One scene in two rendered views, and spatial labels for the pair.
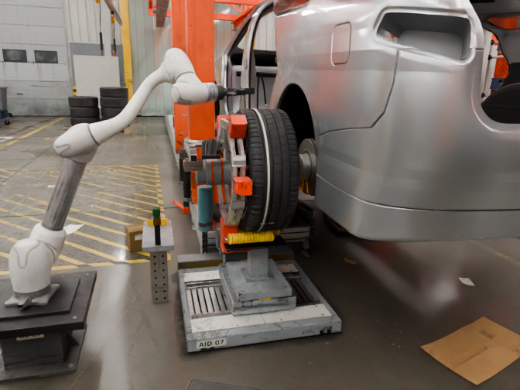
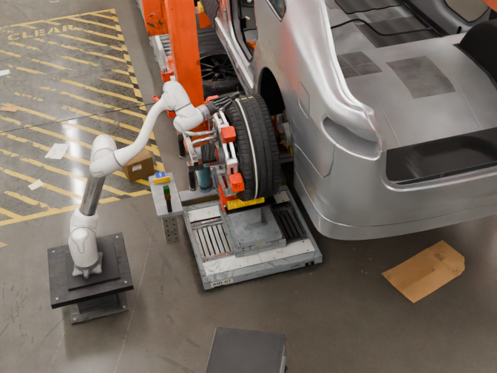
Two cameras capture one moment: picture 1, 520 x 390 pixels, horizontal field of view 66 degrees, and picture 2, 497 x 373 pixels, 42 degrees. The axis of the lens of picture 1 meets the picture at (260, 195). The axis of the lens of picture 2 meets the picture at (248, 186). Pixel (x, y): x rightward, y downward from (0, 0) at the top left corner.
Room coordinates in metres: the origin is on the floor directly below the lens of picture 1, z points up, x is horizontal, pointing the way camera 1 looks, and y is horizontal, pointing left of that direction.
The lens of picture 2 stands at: (-1.13, -0.07, 3.26)
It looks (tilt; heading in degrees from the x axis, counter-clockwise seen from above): 40 degrees down; 2
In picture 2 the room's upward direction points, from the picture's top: 3 degrees counter-clockwise
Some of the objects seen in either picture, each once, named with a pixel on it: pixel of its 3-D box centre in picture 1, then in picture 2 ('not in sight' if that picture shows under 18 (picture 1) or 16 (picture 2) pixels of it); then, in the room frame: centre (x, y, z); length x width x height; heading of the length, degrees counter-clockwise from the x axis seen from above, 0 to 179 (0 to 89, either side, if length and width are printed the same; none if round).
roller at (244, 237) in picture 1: (251, 237); (245, 201); (2.01, 0.04, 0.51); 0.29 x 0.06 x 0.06; 105
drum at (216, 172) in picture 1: (215, 172); (211, 155); (2.08, 0.24, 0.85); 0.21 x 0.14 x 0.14; 105
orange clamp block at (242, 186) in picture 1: (242, 186); (236, 182); (1.80, 0.08, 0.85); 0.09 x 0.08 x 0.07; 15
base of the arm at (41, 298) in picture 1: (31, 292); (86, 263); (1.67, 1.05, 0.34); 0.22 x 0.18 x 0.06; 7
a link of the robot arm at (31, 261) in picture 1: (29, 262); (82, 245); (1.70, 1.06, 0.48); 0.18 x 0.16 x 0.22; 11
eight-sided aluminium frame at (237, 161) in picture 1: (229, 171); (222, 152); (2.10, 0.17, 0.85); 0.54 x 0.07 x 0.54; 15
